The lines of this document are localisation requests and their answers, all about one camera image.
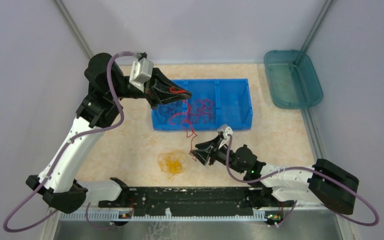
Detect aluminium frame rail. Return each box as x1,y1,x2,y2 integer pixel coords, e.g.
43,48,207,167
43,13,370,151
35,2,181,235
48,187,349,210

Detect teal translucent plastic tub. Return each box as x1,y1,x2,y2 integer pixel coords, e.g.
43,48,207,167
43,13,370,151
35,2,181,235
263,50,324,110

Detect red wire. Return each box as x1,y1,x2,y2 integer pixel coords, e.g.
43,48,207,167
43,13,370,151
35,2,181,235
168,86,217,163

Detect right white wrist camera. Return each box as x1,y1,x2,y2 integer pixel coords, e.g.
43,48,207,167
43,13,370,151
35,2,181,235
217,124,234,149

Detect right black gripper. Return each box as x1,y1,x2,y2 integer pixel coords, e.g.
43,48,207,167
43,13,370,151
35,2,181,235
190,134,245,174

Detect blue three-compartment plastic bin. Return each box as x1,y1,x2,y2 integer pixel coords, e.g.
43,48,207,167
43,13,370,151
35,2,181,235
151,78,253,132

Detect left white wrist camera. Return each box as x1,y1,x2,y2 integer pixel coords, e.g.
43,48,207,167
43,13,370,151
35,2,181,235
129,57,154,93

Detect purple thin wires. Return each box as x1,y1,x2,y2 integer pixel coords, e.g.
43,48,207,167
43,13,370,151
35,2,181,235
158,99,184,120

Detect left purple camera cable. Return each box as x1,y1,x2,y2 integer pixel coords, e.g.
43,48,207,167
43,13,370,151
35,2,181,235
2,51,147,233

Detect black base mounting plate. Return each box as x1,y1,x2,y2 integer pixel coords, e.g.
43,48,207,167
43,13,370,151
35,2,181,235
98,187,293,217

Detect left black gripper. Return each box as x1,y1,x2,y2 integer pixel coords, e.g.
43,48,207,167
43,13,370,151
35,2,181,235
108,66,192,110

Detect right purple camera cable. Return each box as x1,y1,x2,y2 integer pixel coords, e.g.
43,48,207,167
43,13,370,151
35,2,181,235
225,134,380,228

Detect purple camera cable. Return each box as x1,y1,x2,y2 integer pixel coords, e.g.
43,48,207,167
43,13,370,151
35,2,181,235
225,134,380,228
2,51,147,233

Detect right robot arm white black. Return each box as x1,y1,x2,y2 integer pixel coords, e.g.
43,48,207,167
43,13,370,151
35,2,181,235
191,135,360,215

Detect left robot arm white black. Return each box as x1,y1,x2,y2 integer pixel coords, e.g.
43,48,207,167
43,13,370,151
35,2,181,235
26,51,192,214

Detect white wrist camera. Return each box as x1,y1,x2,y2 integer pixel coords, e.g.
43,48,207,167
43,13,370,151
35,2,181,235
217,124,234,149
129,57,154,93

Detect white cable duct strip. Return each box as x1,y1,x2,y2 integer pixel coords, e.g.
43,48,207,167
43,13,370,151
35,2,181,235
59,207,268,222

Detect yellow wire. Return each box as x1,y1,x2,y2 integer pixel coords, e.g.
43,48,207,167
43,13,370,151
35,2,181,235
156,149,190,180

